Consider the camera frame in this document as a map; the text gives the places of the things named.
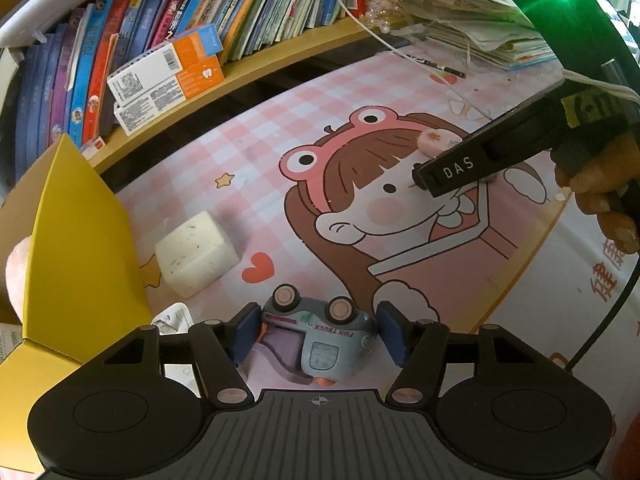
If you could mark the white wooden bookshelf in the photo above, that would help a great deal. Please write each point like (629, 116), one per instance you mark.
(250, 67)

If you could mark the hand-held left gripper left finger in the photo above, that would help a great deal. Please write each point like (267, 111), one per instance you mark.
(245, 332)

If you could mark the orange white carton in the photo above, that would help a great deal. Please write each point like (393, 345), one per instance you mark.
(150, 75)
(160, 105)

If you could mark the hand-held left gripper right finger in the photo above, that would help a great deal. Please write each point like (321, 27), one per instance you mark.
(392, 332)

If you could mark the yellow cardboard box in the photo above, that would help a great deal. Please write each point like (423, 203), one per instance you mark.
(75, 235)

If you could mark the pile of papers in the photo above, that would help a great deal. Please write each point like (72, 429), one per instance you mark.
(475, 30)

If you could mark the row of books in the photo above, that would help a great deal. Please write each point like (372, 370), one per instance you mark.
(150, 20)

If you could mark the person's right hand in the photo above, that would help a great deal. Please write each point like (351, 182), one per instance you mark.
(610, 195)

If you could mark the white charger plug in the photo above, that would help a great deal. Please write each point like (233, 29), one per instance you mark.
(172, 317)

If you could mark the black marker pen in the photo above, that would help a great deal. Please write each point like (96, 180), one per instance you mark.
(450, 71)

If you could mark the white foam block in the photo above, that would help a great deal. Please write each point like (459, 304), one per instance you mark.
(197, 255)

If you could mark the white lamp bar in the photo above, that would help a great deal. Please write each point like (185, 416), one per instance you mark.
(30, 27)

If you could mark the pink checked desk mat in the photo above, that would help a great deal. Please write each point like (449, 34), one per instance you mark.
(300, 110)

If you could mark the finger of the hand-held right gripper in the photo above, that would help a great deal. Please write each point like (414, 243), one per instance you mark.
(450, 172)

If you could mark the grey purple toy truck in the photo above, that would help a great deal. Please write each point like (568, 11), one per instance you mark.
(320, 345)

